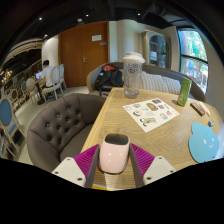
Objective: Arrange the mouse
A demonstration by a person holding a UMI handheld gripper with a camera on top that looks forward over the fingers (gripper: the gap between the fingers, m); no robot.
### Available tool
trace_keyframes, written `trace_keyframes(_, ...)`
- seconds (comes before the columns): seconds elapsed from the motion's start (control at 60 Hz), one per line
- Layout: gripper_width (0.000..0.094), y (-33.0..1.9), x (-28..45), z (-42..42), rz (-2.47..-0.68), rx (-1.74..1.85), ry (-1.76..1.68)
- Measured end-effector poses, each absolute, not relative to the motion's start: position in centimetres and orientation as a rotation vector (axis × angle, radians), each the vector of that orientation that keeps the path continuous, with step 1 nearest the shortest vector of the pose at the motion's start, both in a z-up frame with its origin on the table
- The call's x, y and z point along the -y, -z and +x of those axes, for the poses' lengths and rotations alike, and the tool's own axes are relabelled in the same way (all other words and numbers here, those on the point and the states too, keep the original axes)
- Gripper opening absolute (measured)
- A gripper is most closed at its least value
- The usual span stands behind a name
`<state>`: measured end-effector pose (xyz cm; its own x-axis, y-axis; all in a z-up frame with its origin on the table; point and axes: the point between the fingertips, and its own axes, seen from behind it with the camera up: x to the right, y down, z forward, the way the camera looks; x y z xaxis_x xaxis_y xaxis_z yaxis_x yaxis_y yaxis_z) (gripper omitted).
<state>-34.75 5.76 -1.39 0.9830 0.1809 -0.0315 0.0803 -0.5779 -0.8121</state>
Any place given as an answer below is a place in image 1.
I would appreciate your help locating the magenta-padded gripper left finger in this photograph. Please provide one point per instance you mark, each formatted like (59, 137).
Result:
(83, 163)

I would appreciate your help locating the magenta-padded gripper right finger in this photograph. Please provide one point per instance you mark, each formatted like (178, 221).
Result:
(145, 163)

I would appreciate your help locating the pink computer mouse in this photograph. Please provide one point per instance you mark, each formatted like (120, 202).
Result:
(114, 156)

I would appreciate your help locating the blue cloud-shaped mouse pad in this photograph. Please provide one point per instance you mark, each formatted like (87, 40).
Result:
(203, 143)

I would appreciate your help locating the grey tufted armchair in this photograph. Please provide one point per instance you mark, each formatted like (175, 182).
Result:
(56, 126)

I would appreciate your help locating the white sticker sheet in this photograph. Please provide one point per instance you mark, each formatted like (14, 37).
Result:
(150, 115)

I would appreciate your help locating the black flat case red stripe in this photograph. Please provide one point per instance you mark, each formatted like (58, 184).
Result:
(197, 109)

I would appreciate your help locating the small teal packet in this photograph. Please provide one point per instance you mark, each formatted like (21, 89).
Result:
(211, 123)

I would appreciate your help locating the green drink can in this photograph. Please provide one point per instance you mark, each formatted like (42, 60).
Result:
(184, 92)

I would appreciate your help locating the striped cushion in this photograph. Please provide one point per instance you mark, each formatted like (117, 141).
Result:
(171, 86)
(151, 82)

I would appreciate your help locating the white tube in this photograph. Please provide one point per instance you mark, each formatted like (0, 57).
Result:
(205, 108)

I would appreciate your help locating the clear shaker bottle white lid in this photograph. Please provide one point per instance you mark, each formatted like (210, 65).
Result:
(133, 78)

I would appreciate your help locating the white dining chair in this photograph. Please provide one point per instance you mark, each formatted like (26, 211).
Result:
(55, 80)

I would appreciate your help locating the black backpack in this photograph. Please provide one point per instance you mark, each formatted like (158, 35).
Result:
(108, 78)

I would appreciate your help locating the blue-backed white chair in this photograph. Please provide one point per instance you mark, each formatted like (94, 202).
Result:
(6, 115)

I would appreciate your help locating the grey curved sofa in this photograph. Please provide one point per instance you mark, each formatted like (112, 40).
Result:
(160, 70)

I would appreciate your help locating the person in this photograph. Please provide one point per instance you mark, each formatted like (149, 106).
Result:
(46, 75)

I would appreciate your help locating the brown wooden door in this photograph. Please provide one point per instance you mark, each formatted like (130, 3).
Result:
(76, 56)

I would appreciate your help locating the arched glass-door cabinet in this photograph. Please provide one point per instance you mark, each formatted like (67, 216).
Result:
(157, 50)

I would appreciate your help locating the gold chandelier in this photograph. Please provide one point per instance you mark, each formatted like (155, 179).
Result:
(6, 76)

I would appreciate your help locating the black-framed window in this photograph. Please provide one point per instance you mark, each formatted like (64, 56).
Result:
(195, 56)

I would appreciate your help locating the white door sign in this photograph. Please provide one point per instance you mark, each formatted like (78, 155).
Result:
(96, 37)

